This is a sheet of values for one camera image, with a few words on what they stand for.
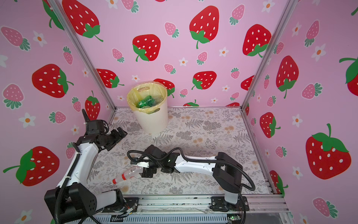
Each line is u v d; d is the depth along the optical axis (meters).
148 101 0.97
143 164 0.65
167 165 0.58
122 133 0.75
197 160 0.48
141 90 0.97
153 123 0.93
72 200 0.39
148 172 0.66
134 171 0.82
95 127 0.62
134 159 0.58
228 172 0.44
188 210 0.73
